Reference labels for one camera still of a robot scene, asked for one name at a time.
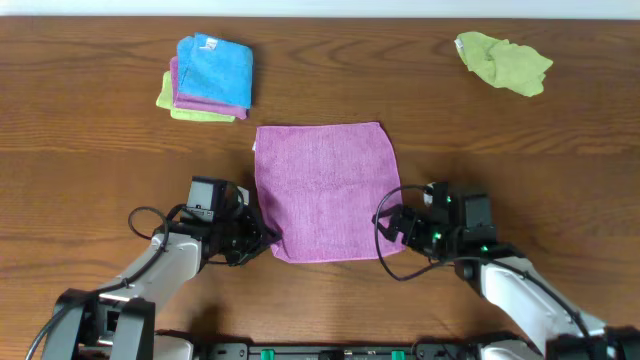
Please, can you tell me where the purple microfiber cloth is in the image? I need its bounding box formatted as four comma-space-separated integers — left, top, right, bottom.
254, 122, 404, 263

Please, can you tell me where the purple folded cloth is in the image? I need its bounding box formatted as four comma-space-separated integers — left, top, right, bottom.
170, 56, 248, 120

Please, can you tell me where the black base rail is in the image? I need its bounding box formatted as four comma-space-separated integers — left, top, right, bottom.
154, 341, 481, 360

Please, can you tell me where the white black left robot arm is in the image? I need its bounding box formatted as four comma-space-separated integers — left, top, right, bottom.
27, 176, 281, 359

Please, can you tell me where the blue folded cloth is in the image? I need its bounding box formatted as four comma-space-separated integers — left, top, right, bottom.
176, 33, 254, 109

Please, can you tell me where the light green folded cloth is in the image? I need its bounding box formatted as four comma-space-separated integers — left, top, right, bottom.
156, 71, 235, 123

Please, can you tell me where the crumpled green cloth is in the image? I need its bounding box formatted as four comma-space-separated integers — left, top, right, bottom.
454, 32, 553, 97

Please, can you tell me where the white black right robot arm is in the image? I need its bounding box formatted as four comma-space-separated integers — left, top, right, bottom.
372, 182, 639, 359

